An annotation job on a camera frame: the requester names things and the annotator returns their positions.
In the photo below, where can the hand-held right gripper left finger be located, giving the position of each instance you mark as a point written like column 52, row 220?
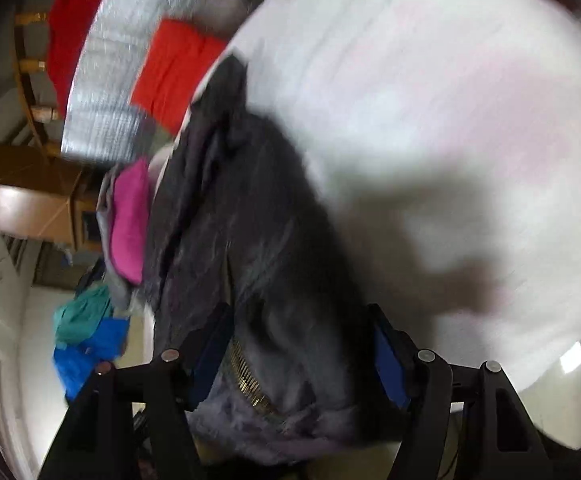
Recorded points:
column 210, row 355

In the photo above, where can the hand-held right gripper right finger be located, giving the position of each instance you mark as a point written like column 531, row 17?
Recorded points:
column 388, row 360

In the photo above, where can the dark puffer jacket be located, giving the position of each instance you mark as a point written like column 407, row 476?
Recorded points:
column 270, row 260

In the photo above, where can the grey folded cloth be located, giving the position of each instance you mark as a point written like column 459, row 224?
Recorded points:
column 115, row 290

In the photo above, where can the blue jacket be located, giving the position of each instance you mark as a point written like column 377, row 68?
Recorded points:
column 90, row 355

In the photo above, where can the teal garment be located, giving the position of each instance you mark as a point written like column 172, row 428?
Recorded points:
column 80, row 315

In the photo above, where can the pink pillow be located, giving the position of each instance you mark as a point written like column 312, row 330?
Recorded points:
column 130, row 220

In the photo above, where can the curved wooden column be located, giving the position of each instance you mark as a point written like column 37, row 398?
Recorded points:
column 20, row 200

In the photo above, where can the red square pillow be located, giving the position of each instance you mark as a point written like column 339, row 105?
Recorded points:
column 180, row 70

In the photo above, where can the silver foil board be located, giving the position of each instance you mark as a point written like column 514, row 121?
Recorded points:
column 110, row 85

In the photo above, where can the wooden stair railing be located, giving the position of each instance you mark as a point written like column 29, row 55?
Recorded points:
column 30, row 65

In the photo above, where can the red blanket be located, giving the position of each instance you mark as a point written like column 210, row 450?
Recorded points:
column 70, row 35

